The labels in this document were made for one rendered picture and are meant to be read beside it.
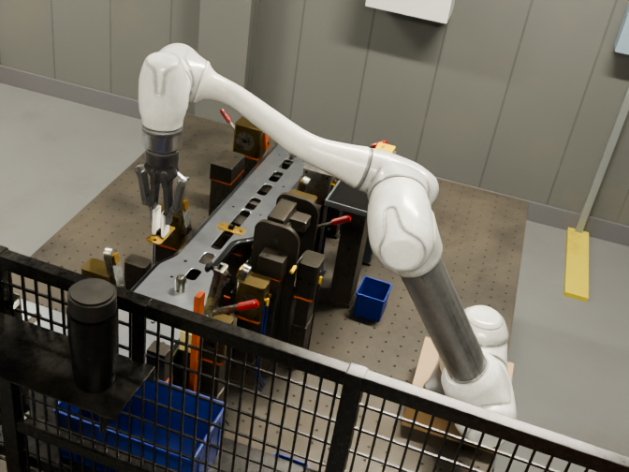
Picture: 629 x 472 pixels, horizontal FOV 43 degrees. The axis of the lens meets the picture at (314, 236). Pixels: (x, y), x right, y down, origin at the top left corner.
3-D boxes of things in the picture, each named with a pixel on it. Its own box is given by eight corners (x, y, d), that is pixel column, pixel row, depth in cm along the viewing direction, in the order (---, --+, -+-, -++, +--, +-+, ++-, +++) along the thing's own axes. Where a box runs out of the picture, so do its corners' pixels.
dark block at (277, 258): (252, 360, 243) (265, 245, 220) (272, 367, 241) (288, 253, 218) (245, 370, 239) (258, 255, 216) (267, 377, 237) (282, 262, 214)
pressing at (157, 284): (278, 133, 307) (278, 129, 306) (333, 148, 302) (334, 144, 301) (73, 352, 195) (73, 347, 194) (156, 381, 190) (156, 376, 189)
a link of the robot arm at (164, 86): (182, 136, 174) (191, 110, 185) (185, 68, 165) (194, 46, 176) (133, 130, 173) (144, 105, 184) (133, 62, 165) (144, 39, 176)
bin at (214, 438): (96, 401, 177) (95, 358, 170) (224, 446, 171) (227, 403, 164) (53, 454, 164) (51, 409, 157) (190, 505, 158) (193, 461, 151)
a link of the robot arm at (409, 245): (516, 385, 216) (530, 452, 199) (458, 399, 221) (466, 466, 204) (422, 161, 174) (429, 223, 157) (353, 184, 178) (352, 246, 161)
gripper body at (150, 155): (186, 143, 183) (185, 179, 188) (153, 135, 185) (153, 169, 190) (170, 157, 177) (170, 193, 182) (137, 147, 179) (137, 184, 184)
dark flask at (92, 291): (86, 358, 132) (83, 270, 122) (127, 372, 130) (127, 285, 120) (60, 387, 126) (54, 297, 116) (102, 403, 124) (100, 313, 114)
